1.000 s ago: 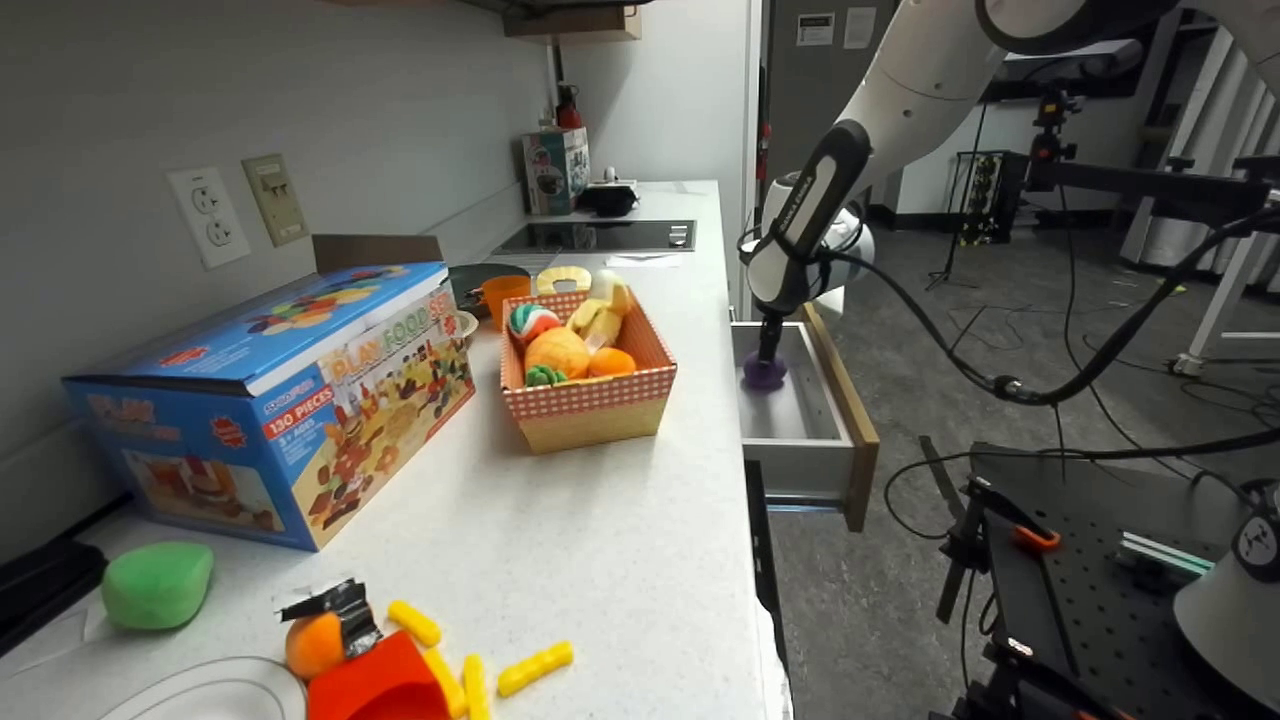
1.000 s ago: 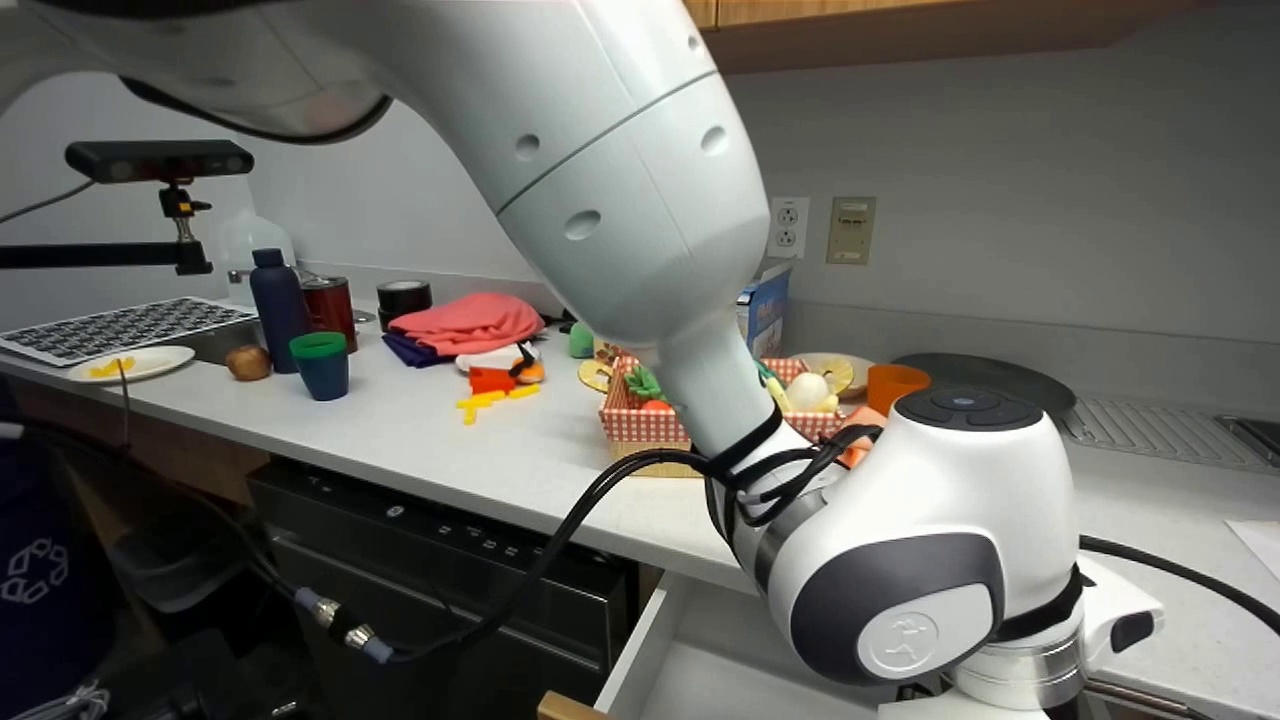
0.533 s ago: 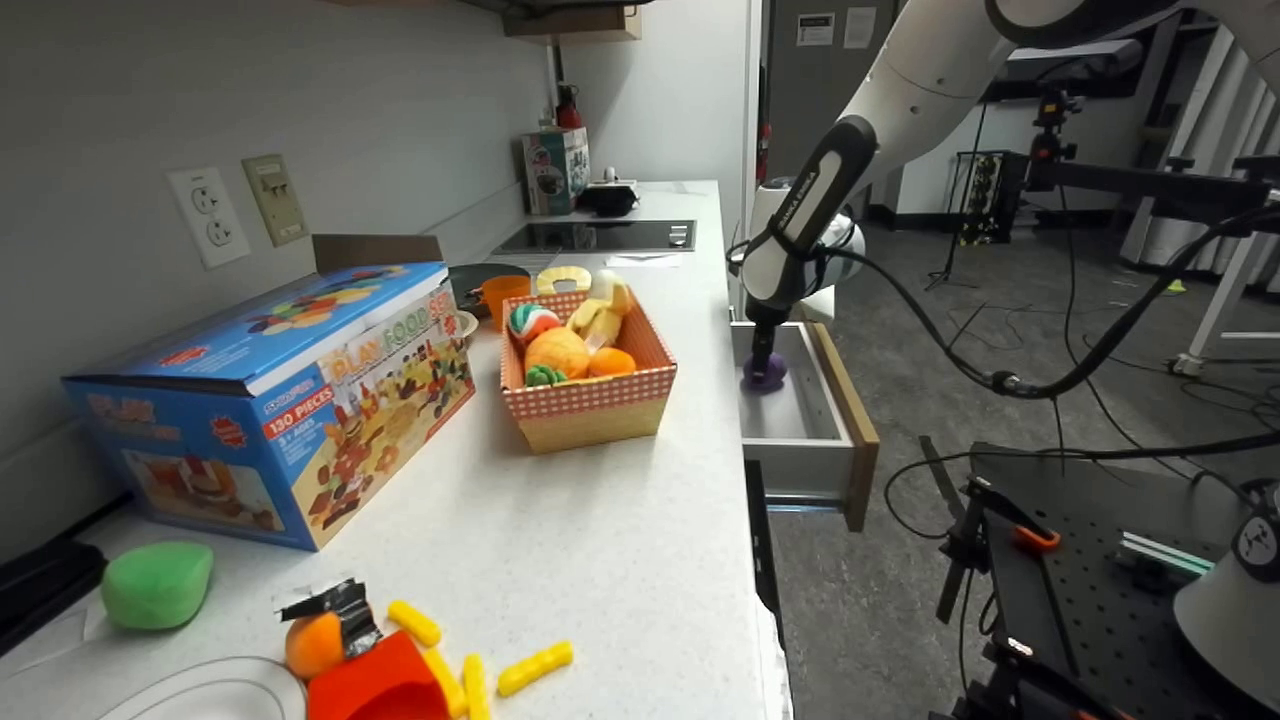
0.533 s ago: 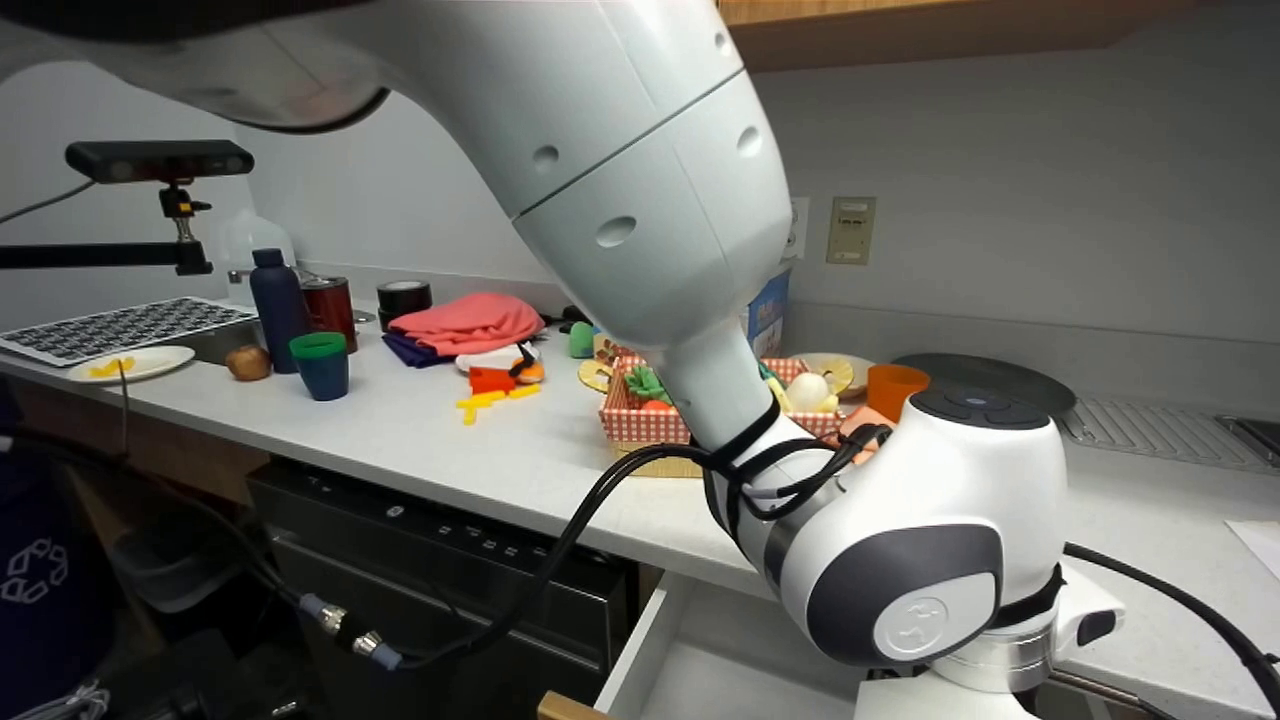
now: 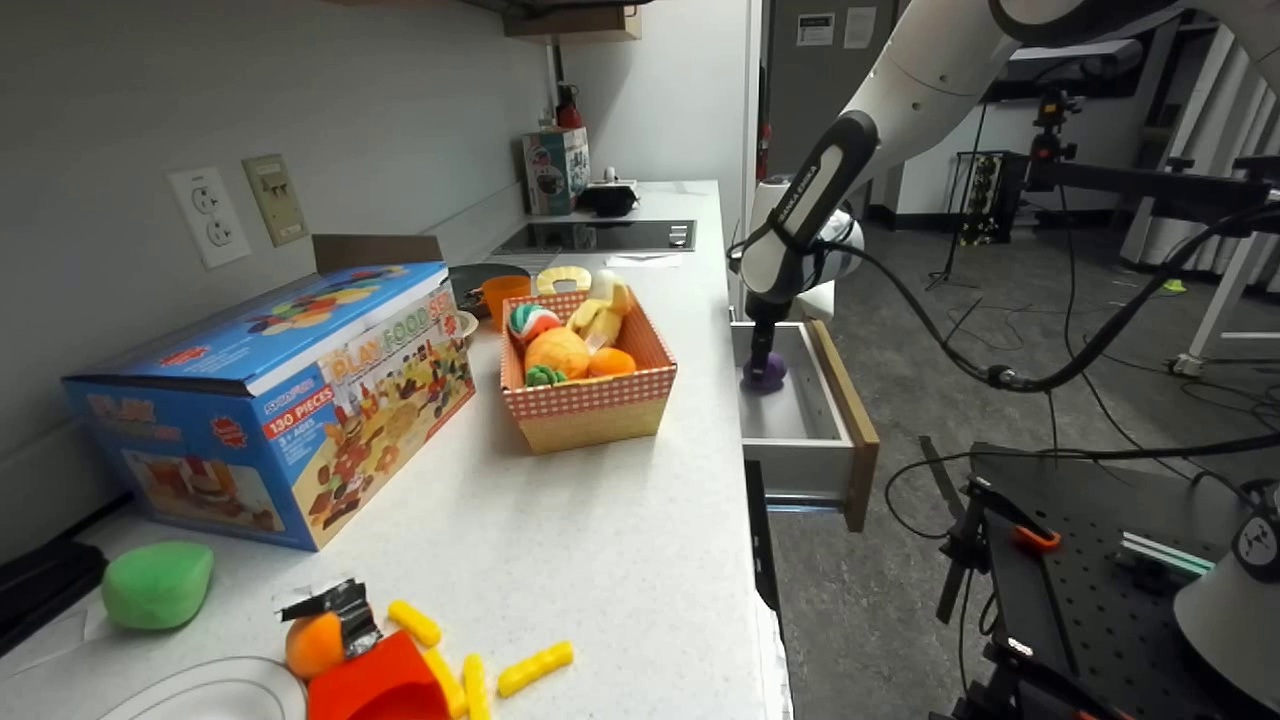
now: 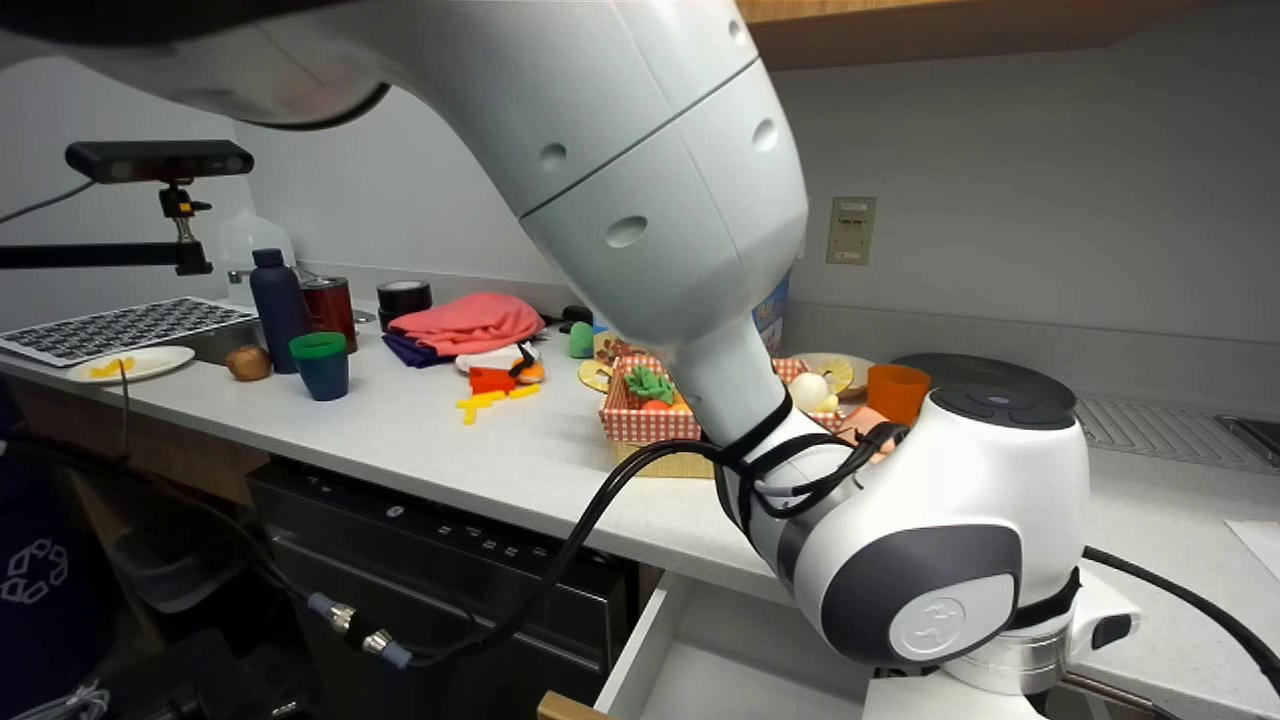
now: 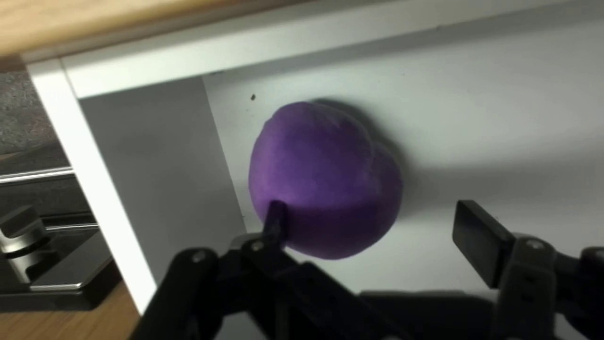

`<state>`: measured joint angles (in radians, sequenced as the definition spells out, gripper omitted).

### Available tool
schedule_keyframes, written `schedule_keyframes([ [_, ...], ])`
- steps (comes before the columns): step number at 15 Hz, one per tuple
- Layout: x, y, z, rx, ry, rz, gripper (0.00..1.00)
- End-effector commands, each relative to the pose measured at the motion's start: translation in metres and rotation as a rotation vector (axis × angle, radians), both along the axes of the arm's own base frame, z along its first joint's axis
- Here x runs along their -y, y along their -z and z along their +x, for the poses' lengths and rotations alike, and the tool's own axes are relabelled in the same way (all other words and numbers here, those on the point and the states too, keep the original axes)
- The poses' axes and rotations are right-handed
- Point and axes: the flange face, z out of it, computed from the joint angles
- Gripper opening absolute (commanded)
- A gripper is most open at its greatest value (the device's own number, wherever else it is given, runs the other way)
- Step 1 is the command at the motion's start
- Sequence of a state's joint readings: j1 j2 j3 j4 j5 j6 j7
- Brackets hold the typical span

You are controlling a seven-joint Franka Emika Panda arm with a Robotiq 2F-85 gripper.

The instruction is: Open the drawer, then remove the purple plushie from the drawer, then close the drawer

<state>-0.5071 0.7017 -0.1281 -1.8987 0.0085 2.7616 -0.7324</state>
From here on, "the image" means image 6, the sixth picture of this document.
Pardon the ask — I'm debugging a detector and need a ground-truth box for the brown toy ball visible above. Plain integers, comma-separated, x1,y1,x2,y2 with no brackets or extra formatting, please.
219,340,276,384

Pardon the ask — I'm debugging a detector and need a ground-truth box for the white toy egg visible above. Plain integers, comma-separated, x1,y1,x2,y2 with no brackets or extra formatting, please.
784,367,830,417

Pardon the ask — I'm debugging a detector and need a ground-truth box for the cream toy plate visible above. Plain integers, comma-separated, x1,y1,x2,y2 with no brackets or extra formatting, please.
796,348,876,401

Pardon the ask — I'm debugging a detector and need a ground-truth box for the dark blue bottle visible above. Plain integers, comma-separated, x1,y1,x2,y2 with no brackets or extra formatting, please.
247,244,311,375

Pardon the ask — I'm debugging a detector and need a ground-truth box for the wooden wall cabinet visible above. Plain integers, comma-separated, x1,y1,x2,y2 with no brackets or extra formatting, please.
731,0,1205,73

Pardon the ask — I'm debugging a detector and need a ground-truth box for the black trash bin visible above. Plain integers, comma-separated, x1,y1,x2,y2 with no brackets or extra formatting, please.
113,513,272,617

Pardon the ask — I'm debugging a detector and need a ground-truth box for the black cup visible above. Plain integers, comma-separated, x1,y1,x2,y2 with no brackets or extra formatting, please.
377,280,436,331

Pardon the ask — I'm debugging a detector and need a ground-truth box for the dark blue cloth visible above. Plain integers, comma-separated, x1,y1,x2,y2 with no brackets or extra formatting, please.
381,329,445,373

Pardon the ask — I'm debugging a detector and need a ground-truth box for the dark red mug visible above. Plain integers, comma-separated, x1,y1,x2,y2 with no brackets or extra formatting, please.
299,272,360,350

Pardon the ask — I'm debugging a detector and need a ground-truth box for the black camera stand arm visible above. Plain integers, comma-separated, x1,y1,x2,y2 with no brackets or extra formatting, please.
0,180,217,280

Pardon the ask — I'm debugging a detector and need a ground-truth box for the blue recycling bin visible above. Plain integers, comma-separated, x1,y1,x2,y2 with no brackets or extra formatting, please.
0,394,83,712

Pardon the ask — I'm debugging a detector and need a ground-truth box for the red checkered toy basket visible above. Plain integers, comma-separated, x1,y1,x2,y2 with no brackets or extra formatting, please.
594,350,912,484

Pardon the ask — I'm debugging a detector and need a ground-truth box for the grey grid drying tray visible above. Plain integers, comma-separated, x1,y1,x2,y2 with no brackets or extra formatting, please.
0,293,263,373

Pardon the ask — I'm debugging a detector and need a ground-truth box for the beige wall switch plate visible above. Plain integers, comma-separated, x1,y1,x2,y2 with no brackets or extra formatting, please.
822,193,881,269

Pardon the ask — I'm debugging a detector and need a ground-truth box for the green toy vegetable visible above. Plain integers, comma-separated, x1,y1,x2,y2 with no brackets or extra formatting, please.
620,365,681,409

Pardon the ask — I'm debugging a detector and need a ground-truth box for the blue cup green lid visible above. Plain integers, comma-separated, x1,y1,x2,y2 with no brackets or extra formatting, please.
284,329,350,405

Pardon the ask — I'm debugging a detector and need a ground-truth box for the black stereo camera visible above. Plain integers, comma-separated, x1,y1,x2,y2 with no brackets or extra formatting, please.
60,137,254,186

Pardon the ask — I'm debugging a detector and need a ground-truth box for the white paper sheet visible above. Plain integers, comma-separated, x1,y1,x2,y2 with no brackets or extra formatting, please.
1223,517,1280,585

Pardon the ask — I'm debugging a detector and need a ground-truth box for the red toy fries carton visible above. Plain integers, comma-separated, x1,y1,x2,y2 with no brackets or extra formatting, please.
451,348,552,401

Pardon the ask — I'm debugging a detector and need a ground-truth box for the yellow toy fry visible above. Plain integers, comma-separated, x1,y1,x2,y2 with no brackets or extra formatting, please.
451,384,545,427

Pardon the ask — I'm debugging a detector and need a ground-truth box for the red folded cloth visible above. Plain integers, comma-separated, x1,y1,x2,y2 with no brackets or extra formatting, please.
383,286,549,360

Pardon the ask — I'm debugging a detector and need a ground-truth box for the orange plastic cup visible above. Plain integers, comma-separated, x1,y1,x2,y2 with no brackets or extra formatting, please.
863,360,935,433

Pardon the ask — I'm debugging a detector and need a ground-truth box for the dark grey round plate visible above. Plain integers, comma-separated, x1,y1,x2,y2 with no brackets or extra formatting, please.
893,348,1080,433

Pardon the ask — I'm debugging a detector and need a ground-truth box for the black dishwasher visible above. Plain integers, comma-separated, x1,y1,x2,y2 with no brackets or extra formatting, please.
247,455,645,720

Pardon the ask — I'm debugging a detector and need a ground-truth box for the white plate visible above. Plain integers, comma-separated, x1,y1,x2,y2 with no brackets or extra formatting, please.
65,340,201,389

